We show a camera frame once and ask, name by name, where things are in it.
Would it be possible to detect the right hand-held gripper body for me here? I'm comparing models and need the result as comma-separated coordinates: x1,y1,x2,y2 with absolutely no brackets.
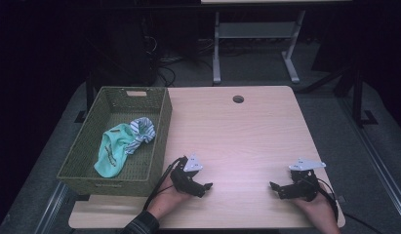
288,158,327,201

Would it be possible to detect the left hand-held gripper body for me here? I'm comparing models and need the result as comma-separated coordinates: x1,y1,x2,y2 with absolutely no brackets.
170,153,204,193

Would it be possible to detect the green woven basket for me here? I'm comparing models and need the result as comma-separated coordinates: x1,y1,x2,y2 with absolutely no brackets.
56,86,174,198

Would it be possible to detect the blue white striped sock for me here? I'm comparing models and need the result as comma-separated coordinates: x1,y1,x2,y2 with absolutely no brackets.
124,116,157,156

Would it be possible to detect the mint green sock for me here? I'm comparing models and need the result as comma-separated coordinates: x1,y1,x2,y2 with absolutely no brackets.
94,122,138,179

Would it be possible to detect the person's left hand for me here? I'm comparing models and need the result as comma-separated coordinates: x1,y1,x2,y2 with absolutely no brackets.
148,178,192,220

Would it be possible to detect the person's right hand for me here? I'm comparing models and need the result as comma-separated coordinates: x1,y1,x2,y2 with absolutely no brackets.
290,184,340,225

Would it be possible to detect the black metal stand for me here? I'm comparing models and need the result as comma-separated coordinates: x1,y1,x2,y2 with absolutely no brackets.
73,71,96,125
349,62,379,129

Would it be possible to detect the left hand-held gripper cable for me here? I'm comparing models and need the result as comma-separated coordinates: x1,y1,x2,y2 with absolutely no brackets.
142,156,186,211

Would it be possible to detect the hand-held gripper cable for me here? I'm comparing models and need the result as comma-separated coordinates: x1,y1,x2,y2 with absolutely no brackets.
142,156,186,211
313,177,340,222

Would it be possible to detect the right hand-held gripper cable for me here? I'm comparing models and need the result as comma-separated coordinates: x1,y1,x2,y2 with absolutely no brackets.
313,177,340,222

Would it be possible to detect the black floor cable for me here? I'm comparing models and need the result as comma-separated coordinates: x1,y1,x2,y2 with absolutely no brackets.
342,212,386,234

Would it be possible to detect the aluminium floor rail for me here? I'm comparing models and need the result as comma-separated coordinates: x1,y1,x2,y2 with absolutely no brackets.
337,97,401,226
34,180,71,234

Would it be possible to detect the bundle of floor cables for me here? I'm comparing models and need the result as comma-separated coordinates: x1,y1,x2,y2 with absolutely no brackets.
142,35,217,88

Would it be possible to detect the white metal table frame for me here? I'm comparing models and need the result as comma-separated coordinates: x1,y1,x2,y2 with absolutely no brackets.
212,9,307,85

